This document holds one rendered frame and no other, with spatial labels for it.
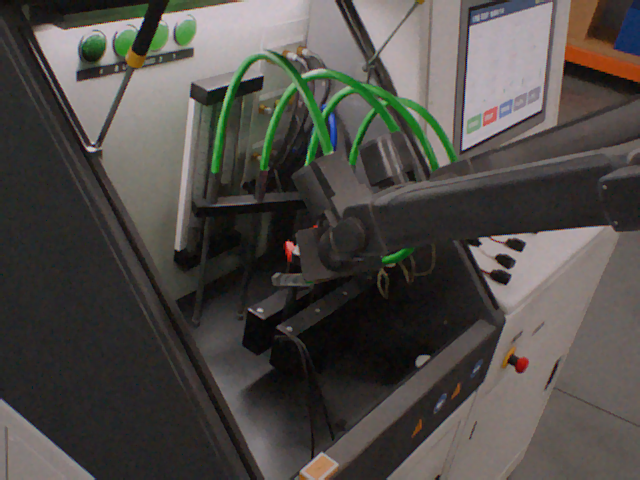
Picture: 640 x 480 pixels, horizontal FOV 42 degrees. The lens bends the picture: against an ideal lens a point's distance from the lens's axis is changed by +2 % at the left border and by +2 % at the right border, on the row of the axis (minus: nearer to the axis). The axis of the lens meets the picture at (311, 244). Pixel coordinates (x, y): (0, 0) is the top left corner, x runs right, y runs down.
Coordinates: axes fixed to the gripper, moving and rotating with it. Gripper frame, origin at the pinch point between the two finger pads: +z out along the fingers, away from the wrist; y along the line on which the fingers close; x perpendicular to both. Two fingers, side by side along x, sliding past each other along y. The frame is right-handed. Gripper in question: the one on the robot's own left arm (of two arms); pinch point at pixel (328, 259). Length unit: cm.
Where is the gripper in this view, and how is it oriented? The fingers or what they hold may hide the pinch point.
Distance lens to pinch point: 111.6
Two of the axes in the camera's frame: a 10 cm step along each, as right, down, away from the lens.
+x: 1.7, 9.8, -1.3
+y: -9.8, 1.5, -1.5
